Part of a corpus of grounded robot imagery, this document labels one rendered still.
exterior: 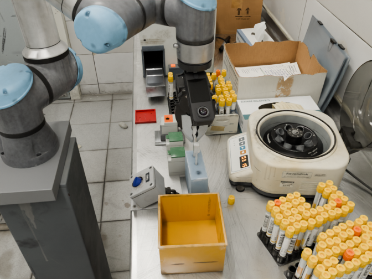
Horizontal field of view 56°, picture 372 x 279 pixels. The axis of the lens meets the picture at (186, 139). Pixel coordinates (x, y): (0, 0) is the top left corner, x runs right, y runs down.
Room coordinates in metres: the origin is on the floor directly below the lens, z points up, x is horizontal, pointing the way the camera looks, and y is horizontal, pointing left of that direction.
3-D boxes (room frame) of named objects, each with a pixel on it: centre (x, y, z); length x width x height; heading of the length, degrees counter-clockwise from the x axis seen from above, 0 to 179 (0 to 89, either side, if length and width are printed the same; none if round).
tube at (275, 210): (0.46, -0.18, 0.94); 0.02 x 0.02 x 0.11
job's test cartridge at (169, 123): (0.83, 0.05, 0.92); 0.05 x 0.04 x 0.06; 95
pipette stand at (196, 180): (0.61, -0.02, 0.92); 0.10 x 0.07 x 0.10; 8
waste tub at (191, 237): (0.45, -0.01, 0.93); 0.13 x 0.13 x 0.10; 3
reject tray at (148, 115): (0.94, 0.13, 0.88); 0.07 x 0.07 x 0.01; 6
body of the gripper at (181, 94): (0.67, -0.02, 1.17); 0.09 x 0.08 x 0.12; 8
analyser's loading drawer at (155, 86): (1.13, 0.11, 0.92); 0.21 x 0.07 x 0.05; 6
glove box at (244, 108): (0.89, -0.29, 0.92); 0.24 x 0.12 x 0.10; 96
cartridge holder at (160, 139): (0.83, 0.05, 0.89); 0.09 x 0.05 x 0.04; 95
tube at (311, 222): (0.44, -0.25, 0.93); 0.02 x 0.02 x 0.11
